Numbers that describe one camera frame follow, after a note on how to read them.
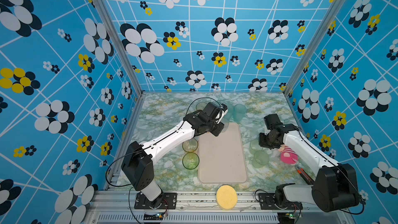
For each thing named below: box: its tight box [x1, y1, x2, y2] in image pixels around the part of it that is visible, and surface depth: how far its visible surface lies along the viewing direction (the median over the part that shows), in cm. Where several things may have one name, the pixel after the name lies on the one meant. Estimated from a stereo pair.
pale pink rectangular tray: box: [197, 122, 248, 184], surface depth 89 cm
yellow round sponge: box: [216, 184, 238, 210], surface depth 74 cm
